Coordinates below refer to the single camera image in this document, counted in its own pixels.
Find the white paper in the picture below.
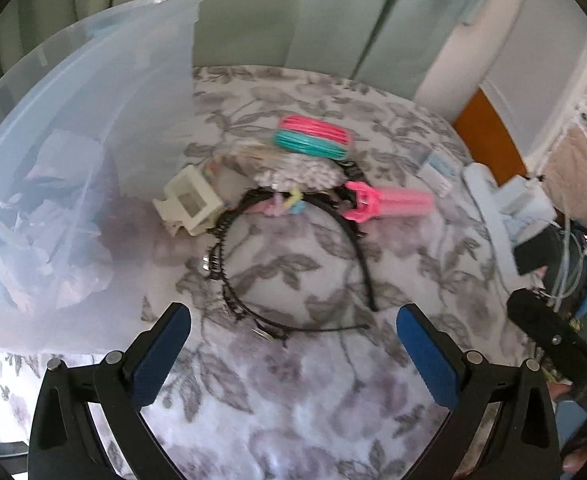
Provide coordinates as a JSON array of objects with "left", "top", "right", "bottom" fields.
[{"left": 0, "top": 130, "right": 116, "bottom": 316}]

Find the pale green curtain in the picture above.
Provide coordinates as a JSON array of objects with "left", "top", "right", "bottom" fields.
[{"left": 0, "top": 0, "right": 514, "bottom": 106}]

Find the pastel twisted scrunchie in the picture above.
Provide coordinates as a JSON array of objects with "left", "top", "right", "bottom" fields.
[{"left": 258, "top": 189, "right": 305, "bottom": 217}]

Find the beige quilted lace-trimmed cover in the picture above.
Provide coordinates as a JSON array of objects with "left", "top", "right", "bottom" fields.
[{"left": 543, "top": 60, "right": 587, "bottom": 221}]

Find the cream square hair claw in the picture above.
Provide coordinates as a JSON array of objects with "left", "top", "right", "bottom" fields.
[{"left": 153, "top": 165, "right": 224, "bottom": 237}]

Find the pink hair clip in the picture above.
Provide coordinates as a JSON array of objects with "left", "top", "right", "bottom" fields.
[{"left": 342, "top": 181, "right": 434, "bottom": 224}]

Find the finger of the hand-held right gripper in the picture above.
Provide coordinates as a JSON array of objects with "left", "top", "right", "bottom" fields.
[{"left": 506, "top": 287, "right": 587, "bottom": 411}]

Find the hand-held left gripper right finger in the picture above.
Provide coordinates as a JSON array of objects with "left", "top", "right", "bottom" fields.
[{"left": 396, "top": 303, "right": 561, "bottom": 480}]

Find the white headboard panel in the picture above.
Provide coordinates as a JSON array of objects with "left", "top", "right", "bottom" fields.
[{"left": 478, "top": 25, "right": 587, "bottom": 176}]

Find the clear plastic storage bin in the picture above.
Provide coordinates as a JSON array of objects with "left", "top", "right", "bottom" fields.
[{"left": 0, "top": 0, "right": 210, "bottom": 356}]

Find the person's right hand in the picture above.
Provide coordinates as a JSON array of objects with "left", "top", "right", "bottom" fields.
[{"left": 561, "top": 452, "right": 587, "bottom": 477}]

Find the pink teal hair tie pack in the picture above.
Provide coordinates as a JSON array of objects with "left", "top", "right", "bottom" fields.
[{"left": 272, "top": 115, "right": 357, "bottom": 161}]

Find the bag of cotton swabs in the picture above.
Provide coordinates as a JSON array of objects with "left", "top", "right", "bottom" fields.
[{"left": 206, "top": 142, "right": 347, "bottom": 196}]

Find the small white blue box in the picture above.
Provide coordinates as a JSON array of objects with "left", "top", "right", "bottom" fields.
[{"left": 418, "top": 150, "right": 461, "bottom": 196}]

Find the black power adapter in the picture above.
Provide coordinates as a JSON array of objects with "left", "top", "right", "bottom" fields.
[{"left": 513, "top": 225, "right": 559, "bottom": 276}]

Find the black beaded headband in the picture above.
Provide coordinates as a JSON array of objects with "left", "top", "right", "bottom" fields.
[{"left": 202, "top": 160, "right": 379, "bottom": 347}]

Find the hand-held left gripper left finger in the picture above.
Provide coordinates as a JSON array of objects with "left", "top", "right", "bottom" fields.
[{"left": 27, "top": 302, "right": 194, "bottom": 480}]

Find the grey floral blanket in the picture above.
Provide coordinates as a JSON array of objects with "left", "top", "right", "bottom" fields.
[{"left": 0, "top": 65, "right": 549, "bottom": 480}]

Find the white power strip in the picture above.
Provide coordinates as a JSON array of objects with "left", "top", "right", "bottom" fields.
[{"left": 462, "top": 162, "right": 524, "bottom": 276}]

